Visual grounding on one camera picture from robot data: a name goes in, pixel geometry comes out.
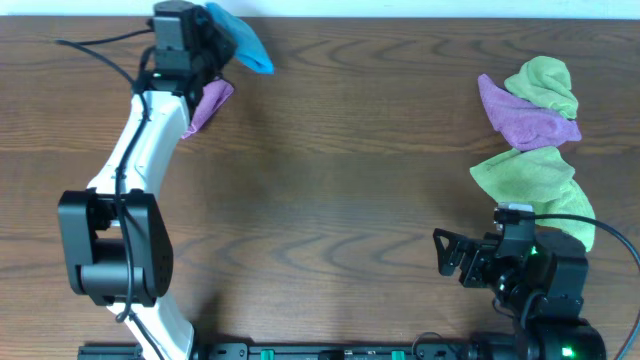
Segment blue cloth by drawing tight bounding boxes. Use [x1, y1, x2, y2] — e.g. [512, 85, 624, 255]
[206, 2, 275, 75]

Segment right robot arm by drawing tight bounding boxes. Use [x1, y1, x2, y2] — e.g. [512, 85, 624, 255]
[433, 204, 607, 360]

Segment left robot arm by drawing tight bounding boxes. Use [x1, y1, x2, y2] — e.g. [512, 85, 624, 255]
[58, 1, 236, 359]

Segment folded purple cloth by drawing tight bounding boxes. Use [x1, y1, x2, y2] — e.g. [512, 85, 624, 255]
[181, 78, 234, 139]

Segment lower green cloth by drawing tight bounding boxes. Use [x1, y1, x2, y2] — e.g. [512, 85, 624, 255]
[468, 145, 597, 253]

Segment green cloth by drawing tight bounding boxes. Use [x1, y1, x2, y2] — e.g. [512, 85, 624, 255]
[504, 56, 579, 120]
[468, 145, 597, 253]

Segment crumpled purple cloth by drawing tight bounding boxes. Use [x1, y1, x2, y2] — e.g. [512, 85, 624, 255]
[477, 74, 582, 152]

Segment upper green cloth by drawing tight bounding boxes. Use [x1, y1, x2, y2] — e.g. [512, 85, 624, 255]
[504, 56, 579, 120]

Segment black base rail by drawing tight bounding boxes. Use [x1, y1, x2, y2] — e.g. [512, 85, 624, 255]
[76, 341, 521, 360]

